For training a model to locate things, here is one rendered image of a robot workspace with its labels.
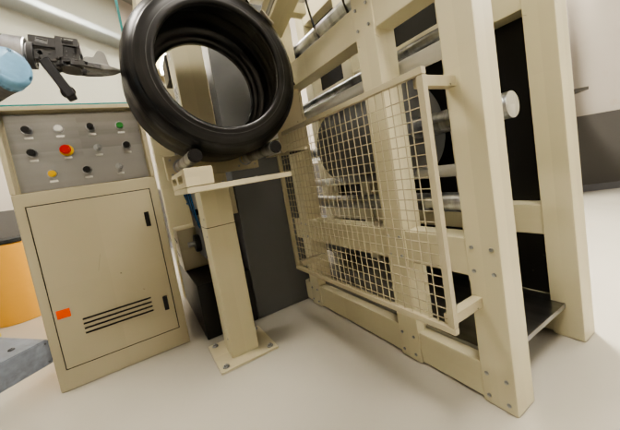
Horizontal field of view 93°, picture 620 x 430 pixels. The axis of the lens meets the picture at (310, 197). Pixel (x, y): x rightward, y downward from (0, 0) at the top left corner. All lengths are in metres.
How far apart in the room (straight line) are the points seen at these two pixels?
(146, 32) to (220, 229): 0.78
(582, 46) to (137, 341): 5.07
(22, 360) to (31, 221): 1.14
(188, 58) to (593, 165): 4.49
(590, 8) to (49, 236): 5.29
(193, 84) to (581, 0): 4.49
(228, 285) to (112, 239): 0.61
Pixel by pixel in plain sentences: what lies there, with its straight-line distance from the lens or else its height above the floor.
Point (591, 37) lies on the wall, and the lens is 5.00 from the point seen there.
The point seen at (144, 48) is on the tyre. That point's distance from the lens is 1.07.
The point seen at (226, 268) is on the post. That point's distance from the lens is 1.43.
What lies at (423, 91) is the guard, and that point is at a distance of 0.82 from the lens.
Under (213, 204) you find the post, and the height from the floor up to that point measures 0.72.
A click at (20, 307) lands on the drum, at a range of 3.34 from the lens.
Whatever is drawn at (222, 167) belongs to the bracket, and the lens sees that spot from 1.37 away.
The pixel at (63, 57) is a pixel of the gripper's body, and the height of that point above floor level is 1.22.
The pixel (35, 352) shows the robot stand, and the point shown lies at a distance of 0.66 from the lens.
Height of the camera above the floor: 0.79
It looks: 5 degrees down
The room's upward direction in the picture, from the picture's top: 10 degrees counter-clockwise
